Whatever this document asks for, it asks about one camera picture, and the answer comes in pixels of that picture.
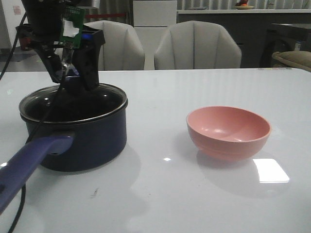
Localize black cable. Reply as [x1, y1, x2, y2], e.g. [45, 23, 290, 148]
[0, 12, 73, 233]

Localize pink bowl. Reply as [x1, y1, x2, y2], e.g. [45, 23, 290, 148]
[186, 106, 272, 162]

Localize green circuit board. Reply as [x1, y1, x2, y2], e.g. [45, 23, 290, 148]
[58, 5, 85, 49]

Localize tan sofa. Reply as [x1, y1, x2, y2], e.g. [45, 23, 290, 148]
[272, 51, 311, 72]

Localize right grey upholstered chair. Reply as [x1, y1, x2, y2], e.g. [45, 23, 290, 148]
[154, 20, 242, 70]

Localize white drawer cabinet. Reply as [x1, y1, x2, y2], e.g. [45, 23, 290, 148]
[133, 0, 177, 70]

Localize left grey upholstered chair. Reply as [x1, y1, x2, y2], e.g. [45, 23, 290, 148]
[85, 20, 145, 71]

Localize grey upholstered chair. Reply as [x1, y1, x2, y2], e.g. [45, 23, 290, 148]
[154, 20, 242, 70]
[85, 20, 145, 71]

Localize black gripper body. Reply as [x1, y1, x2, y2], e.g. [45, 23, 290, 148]
[17, 0, 105, 50]

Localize dark kitchen counter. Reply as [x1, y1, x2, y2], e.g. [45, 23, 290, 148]
[177, 9, 311, 68]

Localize dark blue saucepan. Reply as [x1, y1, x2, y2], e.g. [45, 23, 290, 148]
[0, 82, 128, 214]

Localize colour sticker strip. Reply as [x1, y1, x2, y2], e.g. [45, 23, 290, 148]
[258, 67, 292, 70]

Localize fruit plate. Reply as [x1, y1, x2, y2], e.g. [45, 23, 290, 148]
[235, 0, 254, 10]

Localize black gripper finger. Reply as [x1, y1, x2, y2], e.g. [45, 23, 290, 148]
[34, 47, 62, 83]
[72, 45, 101, 90]

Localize glass pot lid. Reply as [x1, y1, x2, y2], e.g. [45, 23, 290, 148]
[19, 76, 128, 124]

